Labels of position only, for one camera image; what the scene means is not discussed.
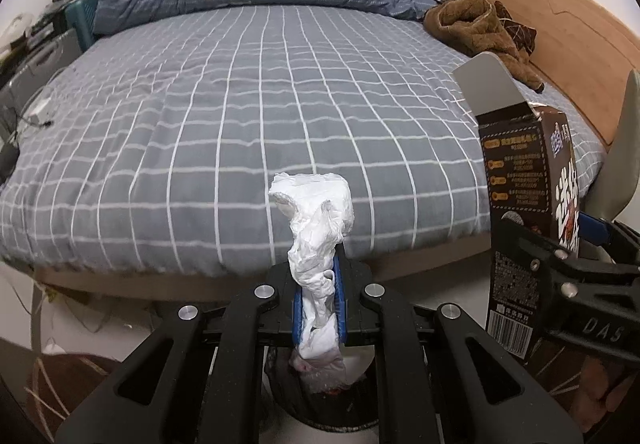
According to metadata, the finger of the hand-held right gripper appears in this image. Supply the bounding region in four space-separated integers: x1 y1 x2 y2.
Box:
500 218 640 336
580 216 640 267

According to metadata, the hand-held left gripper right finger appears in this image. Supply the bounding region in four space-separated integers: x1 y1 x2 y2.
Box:
332 251 583 444

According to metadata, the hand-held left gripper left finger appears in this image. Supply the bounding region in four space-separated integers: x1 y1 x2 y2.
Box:
55 264 307 444

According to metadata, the dark brown carton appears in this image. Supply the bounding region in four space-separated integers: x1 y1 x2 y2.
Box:
452 51 583 365

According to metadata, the white tissue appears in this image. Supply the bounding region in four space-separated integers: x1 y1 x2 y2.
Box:
268 172 356 360

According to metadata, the black trash bin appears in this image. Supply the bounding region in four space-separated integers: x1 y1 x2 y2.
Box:
262 346 383 430

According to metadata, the person's right hand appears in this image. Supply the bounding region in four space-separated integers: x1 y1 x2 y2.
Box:
575 356 633 430

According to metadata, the wooden bed headboard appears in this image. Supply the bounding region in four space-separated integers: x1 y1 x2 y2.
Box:
485 0 640 147

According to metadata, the brown diamond-pattern cushion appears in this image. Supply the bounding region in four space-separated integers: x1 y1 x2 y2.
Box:
492 0 538 57

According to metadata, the brown fleece garment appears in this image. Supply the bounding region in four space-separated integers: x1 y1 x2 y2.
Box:
423 0 547 93

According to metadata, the brown patterned rug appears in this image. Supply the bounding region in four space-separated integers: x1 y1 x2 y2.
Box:
25 354 126 444

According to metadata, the black power adapter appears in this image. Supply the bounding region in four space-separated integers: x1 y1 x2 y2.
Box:
0 144 21 179

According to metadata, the white charger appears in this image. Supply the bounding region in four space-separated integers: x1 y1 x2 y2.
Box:
27 98 51 122

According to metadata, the grey suitcase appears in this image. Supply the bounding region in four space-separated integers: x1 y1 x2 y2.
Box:
0 31 83 125

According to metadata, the teal plastic crate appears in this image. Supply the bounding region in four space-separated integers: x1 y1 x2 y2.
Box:
65 0 100 49

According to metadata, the white plastic bag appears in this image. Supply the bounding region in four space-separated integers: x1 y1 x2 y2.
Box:
0 12 33 49

